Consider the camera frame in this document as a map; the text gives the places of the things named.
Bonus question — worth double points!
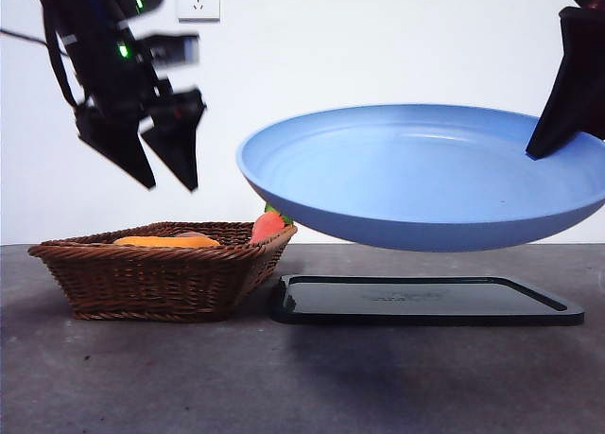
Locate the orange toy carrot green leaves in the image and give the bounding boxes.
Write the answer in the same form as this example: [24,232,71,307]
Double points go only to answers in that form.
[249,204,295,245]

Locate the yellow toy corn cob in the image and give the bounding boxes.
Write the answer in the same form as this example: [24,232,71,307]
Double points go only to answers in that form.
[112,234,222,249]

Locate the brown wicker basket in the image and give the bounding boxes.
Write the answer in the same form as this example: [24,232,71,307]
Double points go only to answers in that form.
[26,220,299,322]

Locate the black rectangular tray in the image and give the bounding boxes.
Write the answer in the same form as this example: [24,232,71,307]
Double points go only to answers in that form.
[269,273,586,326]

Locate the blue round plate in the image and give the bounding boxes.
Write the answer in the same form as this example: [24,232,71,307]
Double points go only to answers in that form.
[235,103,605,253]

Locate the white wall outlet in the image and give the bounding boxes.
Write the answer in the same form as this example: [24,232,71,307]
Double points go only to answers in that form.
[177,0,222,23]

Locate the thin black cable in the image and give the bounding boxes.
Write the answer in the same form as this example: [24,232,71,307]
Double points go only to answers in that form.
[0,26,79,109]

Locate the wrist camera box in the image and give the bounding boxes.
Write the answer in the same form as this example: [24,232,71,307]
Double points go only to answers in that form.
[136,33,202,67]

